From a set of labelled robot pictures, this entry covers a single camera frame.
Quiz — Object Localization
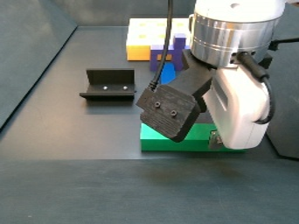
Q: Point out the blue long rectangular block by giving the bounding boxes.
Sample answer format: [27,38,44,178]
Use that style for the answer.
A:
[160,62,175,84]

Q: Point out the black angle bracket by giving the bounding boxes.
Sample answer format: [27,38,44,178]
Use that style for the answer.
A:
[79,68,136,101]

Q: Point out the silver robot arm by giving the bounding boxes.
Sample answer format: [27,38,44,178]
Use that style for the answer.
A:
[191,0,286,150]

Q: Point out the purple cross-shaped block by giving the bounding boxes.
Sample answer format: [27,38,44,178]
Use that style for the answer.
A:
[150,33,190,72]

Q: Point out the yellow slotted board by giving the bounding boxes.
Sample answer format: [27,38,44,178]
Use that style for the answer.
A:
[126,17,194,62]

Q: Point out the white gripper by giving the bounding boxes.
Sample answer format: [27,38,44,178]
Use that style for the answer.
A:
[203,66,268,150]

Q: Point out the black camera cable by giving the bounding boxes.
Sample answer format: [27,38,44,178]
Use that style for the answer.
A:
[147,0,175,91]

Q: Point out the green rectangular block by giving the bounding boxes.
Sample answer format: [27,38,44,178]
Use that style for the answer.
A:
[140,123,244,153]

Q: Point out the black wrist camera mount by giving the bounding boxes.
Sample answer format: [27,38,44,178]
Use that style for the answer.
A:
[136,50,215,143]

